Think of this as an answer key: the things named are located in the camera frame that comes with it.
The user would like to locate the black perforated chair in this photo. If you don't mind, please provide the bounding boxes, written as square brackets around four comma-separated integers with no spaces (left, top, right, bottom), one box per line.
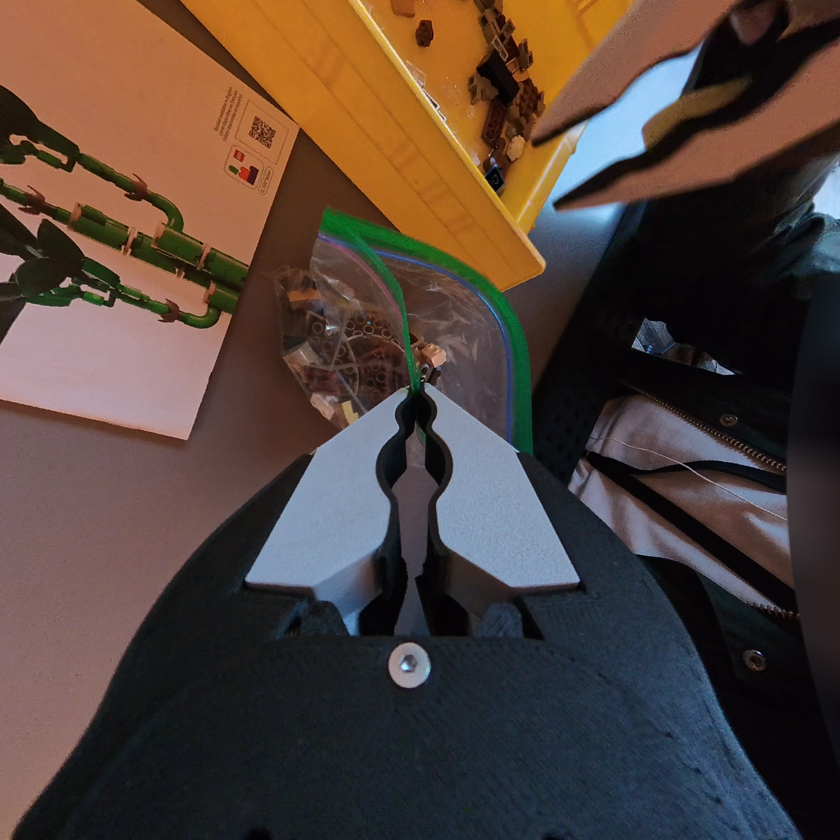
[531,309,632,484]

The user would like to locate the yellow plastic storage bin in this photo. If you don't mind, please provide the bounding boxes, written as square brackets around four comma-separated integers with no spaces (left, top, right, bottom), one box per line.
[180,0,633,290]

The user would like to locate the white shirt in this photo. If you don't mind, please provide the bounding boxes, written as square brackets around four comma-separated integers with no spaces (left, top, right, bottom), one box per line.
[567,394,800,612]

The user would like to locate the grey desk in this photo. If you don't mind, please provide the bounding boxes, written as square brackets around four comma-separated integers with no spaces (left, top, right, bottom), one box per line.
[0,0,627,840]

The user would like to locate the dark green jacket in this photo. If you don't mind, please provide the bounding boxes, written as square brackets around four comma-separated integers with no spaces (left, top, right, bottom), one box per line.
[590,197,840,789]

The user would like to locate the small cluster of toy bricks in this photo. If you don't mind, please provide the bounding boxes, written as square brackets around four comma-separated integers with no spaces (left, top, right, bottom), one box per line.
[279,268,449,427]

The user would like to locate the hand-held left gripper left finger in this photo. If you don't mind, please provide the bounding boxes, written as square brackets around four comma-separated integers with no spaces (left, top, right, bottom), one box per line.
[245,382,427,635]

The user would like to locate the black lanyard strap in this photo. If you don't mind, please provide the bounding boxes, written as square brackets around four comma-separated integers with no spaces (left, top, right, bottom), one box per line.
[584,452,795,609]

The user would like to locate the clear zip bag green seal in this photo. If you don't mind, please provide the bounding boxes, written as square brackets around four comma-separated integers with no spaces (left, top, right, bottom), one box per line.
[273,210,534,455]

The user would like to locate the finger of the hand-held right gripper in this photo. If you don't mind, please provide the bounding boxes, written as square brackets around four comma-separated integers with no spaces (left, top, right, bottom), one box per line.
[531,0,743,147]
[553,38,840,212]

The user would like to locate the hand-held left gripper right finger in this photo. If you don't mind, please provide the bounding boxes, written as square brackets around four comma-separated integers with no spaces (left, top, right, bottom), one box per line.
[423,382,582,635]

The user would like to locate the pile of toy building bricks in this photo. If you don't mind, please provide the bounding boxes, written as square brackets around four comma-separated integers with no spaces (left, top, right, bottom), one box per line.
[390,0,548,196]

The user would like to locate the plant building instruction booklet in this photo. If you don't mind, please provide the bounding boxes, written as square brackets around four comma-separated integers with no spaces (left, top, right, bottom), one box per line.
[0,0,299,441]

